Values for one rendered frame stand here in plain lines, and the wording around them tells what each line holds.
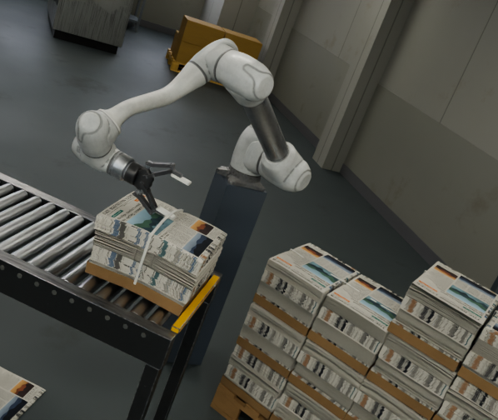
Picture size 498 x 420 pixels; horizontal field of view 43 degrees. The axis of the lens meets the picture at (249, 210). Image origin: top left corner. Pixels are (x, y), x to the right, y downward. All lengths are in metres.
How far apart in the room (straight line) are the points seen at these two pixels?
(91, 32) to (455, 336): 7.53
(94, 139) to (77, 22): 7.18
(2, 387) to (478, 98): 4.51
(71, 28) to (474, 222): 5.93
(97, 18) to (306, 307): 7.05
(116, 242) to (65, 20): 7.19
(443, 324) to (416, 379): 0.25
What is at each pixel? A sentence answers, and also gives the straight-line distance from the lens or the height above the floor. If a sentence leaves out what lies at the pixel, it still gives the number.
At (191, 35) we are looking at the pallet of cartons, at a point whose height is 0.57.
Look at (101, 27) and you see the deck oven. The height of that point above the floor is 0.31.
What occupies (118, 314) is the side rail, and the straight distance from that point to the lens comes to 2.10.
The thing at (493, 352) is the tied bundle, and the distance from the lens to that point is 2.48.
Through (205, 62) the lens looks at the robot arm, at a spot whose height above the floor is 1.54.
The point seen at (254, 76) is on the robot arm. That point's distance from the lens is 2.25.
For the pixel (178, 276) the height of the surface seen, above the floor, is 0.94.
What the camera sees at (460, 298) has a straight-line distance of 2.55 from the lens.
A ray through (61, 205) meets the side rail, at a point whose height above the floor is 0.80.
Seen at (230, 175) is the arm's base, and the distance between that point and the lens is 2.90.
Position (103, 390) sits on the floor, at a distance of 3.05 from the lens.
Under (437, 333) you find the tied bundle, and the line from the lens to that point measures 2.51.
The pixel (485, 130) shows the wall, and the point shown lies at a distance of 5.80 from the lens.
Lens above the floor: 1.96
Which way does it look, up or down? 21 degrees down
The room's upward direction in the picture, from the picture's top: 21 degrees clockwise
